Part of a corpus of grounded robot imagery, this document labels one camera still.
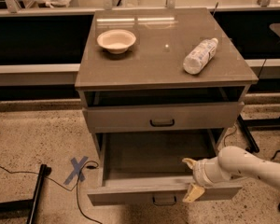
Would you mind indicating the black stand leg right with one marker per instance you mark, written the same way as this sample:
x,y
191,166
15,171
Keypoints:
x,y
252,146

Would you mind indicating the blue tape cross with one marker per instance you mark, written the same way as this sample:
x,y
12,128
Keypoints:
x,y
77,166

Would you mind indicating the black stand leg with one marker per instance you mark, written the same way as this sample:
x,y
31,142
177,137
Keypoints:
x,y
26,208
252,146

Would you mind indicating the white paper bowl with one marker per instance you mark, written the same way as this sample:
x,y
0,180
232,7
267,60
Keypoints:
x,y
116,41

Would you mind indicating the black stand leg left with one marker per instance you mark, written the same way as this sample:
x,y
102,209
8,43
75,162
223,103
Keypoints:
x,y
26,208

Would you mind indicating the grey drawer cabinet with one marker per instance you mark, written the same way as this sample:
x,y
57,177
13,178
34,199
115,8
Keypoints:
x,y
151,71

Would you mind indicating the grey top drawer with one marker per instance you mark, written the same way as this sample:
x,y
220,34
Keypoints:
x,y
142,118

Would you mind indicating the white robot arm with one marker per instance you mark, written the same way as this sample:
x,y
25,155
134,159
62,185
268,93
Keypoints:
x,y
230,162

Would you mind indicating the clear plastic water bottle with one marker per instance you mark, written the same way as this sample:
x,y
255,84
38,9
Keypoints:
x,y
197,59

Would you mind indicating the grey drawer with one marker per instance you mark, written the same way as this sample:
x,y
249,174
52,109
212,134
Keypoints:
x,y
147,167
142,118

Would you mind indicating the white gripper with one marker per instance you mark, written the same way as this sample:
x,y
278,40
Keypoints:
x,y
199,173

